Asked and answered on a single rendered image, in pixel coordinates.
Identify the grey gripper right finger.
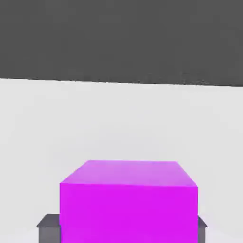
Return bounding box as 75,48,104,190
197,216,221,243

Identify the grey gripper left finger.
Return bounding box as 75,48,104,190
22,213,61,243

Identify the small magenta cube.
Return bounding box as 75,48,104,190
59,159,199,243

